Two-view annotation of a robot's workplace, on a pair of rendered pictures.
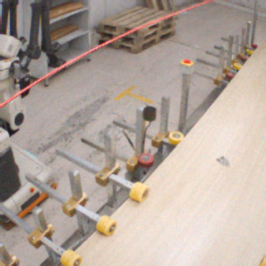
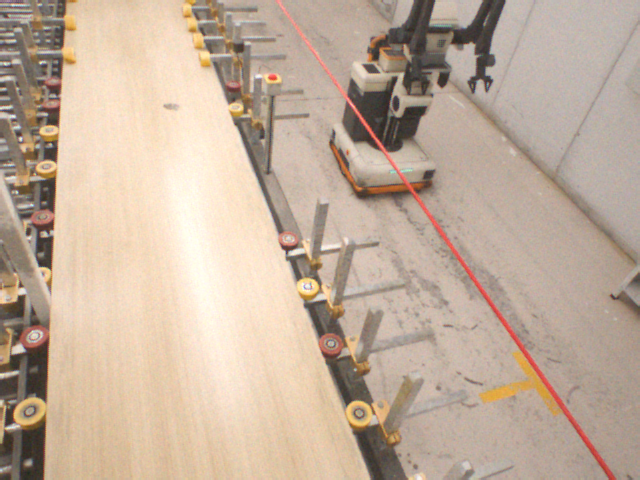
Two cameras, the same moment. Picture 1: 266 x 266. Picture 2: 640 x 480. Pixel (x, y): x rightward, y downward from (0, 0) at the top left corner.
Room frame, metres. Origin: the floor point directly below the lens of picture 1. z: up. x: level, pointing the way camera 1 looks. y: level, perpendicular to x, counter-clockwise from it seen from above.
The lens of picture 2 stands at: (3.24, -1.87, 2.26)
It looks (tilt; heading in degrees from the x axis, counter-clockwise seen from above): 44 degrees down; 120
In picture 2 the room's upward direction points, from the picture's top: 11 degrees clockwise
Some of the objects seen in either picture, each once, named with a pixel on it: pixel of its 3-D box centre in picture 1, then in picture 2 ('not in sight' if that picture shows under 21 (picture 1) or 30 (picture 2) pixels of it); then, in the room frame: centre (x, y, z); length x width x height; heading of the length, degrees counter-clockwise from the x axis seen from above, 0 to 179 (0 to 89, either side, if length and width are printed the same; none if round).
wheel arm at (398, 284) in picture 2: (218, 66); (353, 293); (2.73, -0.74, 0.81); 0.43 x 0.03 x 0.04; 57
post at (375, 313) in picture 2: (235, 55); (362, 351); (2.92, -0.98, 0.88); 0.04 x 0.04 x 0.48; 57
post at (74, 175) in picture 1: (80, 209); (228, 51); (1.02, 0.23, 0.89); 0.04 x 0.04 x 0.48; 57
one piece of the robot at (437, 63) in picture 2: (14, 79); (426, 70); (2.09, 0.88, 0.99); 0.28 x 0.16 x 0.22; 56
